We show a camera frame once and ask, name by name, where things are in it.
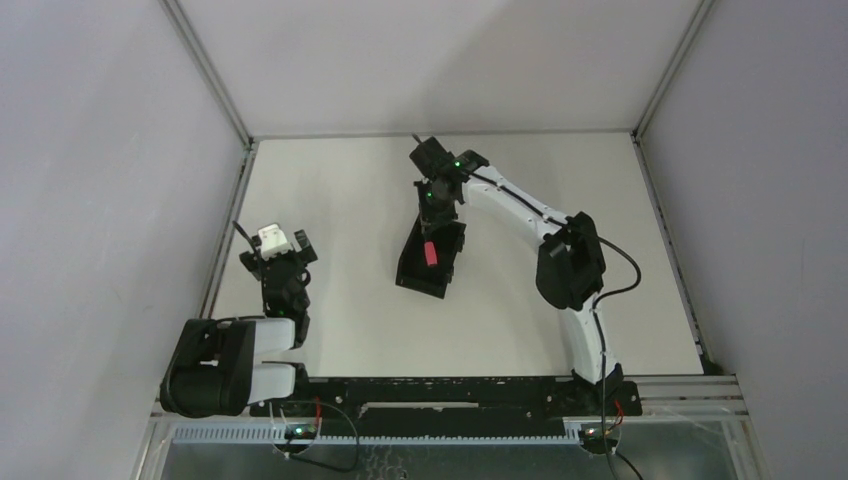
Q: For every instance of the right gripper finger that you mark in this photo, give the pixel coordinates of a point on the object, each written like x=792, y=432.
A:
x=446, y=216
x=424, y=220

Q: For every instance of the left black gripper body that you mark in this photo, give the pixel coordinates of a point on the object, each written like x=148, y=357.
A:
x=278, y=259

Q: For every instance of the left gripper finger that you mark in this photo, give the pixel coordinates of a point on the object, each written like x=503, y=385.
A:
x=306, y=252
x=250, y=261

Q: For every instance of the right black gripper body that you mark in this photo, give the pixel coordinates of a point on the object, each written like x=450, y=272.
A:
x=428, y=192

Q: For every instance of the red handled screwdriver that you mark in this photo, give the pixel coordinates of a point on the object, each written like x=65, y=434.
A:
x=430, y=250

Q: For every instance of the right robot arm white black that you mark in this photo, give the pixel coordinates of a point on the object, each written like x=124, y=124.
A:
x=570, y=264

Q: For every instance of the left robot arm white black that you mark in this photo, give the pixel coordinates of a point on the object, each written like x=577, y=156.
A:
x=219, y=365

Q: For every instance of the black plastic bin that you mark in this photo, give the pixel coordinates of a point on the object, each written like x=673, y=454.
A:
x=412, y=272

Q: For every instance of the left controller board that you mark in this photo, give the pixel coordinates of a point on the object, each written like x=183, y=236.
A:
x=301, y=433

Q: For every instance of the controller board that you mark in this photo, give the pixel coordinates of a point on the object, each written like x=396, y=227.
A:
x=597, y=441
x=301, y=433

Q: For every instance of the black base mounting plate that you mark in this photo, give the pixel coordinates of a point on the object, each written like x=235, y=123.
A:
x=452, y=407

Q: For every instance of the right controller board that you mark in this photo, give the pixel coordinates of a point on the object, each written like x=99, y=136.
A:
x=597, y=441

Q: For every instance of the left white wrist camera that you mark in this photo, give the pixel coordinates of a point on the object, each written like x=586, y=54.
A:
x=273, y=241

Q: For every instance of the aluminium frame rail front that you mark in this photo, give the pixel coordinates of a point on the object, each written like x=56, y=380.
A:
x=690, y=397

